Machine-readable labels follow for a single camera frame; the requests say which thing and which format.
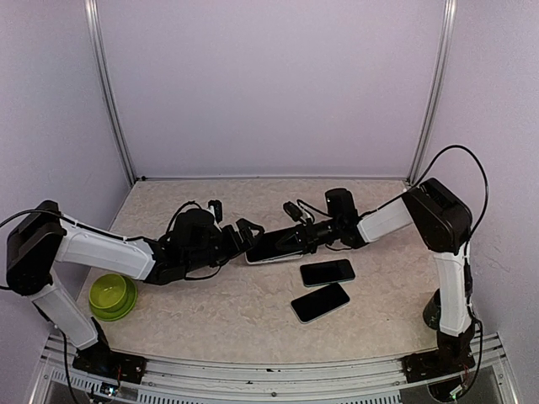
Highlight clear phone case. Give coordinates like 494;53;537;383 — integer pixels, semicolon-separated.
245;249;303;265

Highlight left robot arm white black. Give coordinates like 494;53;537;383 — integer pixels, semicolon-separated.
6;200;264;375

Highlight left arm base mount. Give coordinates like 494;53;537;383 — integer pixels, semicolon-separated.
72;338;147;385

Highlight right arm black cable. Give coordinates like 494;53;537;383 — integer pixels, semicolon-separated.
414;144;491;237

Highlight green saucer plate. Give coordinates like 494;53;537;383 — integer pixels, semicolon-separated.
89;275;137;322

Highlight aluminium frame post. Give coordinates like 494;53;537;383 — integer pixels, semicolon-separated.
407;0;457;184
84;0;137;187

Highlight black phone middle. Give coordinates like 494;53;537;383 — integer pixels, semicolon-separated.
300;259;355;287

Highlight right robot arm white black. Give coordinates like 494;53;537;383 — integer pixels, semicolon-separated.
275;178;473;338

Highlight black phone front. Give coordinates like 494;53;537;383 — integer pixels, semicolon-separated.
291;283;350;323

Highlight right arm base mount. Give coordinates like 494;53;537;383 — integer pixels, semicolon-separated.
402;325;476;383

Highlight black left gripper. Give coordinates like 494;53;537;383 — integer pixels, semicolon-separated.
184;218;264;273

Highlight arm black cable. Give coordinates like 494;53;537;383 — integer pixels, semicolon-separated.
0;210;144;243
414;144;491;237

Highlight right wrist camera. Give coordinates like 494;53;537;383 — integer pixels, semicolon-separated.
283;201;314;225

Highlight right aluminium frame post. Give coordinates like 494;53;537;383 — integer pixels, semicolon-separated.
407;0;457;184

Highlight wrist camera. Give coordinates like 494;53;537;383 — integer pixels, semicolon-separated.
207;199;223;223
283;201;314;225

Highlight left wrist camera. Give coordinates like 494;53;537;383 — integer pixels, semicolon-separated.
207;199;223;223

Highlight dark green cup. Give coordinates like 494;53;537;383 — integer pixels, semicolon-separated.
422;290;441;331

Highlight green bowl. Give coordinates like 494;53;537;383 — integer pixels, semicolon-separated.
88;274;128;312

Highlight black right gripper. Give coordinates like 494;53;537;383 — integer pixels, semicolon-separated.
275;217;342;253

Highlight left aluminium frame post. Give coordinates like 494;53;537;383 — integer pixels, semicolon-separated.
84;0;137;187

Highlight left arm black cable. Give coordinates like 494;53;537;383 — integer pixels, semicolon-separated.
0;210;144;243

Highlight aluminium front rail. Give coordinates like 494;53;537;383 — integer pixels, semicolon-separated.
28;334;519;403

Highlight black phone teal edge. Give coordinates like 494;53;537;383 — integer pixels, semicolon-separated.
246;229;304;263

